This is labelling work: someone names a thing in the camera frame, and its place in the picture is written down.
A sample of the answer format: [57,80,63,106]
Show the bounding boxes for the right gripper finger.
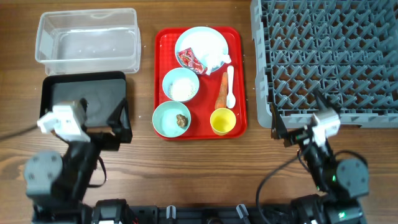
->
[313,89,341,114]
[271,103,288,139]

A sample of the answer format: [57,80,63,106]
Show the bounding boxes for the green bowl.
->
[152,101,192,138]

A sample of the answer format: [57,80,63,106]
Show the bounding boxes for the yellow cup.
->
[210,108,236,136]

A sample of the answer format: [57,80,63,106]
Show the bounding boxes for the brown food lump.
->
[176,114,188,128]

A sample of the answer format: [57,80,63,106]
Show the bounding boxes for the orange carrot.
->
[215,72,228,110]

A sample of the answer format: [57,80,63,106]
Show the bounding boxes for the white rice pile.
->
[169,78,197,102]

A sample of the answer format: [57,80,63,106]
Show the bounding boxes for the light blue bowl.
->
[162,67,200,103]

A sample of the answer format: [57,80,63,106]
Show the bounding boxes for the red snack wrapper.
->
[177,48,208,75]

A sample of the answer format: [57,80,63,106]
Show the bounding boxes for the white napkin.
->
[205,54,231,75]

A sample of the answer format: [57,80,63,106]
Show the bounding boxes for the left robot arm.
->
[24,98,139,223]

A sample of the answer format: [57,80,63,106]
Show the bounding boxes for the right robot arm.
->
[271,91,369,223]

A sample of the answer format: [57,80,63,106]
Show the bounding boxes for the grey dishwasher rack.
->
[250,0,397,128]

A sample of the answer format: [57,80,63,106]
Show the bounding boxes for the black tray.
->
[40,71,127,128]

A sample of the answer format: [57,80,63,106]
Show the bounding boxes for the white plastic spoon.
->
[226,65,236,109]

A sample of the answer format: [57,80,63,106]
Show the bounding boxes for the clear plastic bin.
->
[35,8,141,75]

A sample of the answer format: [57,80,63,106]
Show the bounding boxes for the light blue plate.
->
[175,27,229,67]

